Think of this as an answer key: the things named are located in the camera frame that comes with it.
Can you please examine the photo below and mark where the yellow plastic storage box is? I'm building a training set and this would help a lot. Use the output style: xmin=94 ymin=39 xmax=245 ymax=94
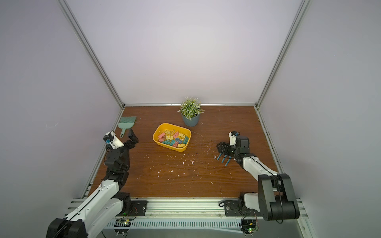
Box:
xmin=152 ymin=123 xmax=192 ymax=152

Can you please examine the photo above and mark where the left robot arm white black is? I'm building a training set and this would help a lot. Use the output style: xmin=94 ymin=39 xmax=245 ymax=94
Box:
xmin=46 ymin=129 xmax=139 ymax=238

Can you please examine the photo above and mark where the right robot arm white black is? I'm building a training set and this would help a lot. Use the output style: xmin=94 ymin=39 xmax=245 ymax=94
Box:
xmin=216 ymin=135 xmax=300 ymax=222

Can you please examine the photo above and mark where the green hand brush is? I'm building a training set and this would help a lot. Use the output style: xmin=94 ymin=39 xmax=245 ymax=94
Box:
xmin=118 ymin=116 xmax=137 ymax=138

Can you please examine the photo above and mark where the potted plant blue-grey pot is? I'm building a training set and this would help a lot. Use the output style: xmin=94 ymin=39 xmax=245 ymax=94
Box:
xmin=178 ymin=98 xmax=204 ymax=127

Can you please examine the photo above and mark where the right controller board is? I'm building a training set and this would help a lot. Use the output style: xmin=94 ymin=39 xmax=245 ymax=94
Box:
xmin=240 ymin=219 xmax=259 ymax=235

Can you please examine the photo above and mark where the controller board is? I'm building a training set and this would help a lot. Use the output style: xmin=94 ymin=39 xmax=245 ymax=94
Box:
xmin=114 ymin=219 xmax=132 ymax=238
xmin=240 ymin=219 xmax=259 ymax=235

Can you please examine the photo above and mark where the left controller board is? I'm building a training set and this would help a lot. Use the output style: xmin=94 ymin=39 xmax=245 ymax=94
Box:
xmin=114 ymin=219 xmax=132 ymax=238

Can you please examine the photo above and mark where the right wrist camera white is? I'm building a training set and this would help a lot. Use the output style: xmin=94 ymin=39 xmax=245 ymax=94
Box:
xmin=229 ymin=131 xmax=240 ymax=146

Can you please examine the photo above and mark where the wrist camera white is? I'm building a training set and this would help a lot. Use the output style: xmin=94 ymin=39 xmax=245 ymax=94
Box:
xmin=229 ymin=131 xmax=240 ymax=146
xmin=103 ymin=131 xmax=124 ymax=150

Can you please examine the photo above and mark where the blue garden fork yellow handle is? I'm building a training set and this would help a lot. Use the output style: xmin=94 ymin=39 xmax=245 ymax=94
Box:
xmin=216 ymin=153 xmax=233 ymax=166

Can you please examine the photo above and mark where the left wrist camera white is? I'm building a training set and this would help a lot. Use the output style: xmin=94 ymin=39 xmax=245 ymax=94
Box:
xmin=103 ymin=131 xmax=124 ymax=150

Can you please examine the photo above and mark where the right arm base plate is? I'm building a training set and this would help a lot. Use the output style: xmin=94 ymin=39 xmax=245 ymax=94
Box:
xmin=218 ymin=199 xmax=260 ymax=217

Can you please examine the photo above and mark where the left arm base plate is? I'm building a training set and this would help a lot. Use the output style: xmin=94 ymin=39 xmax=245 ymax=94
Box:
xmin=117 ymin=200 xmax=148 ymax=217

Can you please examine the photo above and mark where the aluminium front rail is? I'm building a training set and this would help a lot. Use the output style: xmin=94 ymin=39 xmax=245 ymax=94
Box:
xmin=63 ymin=197 xmax=309 ymax=220

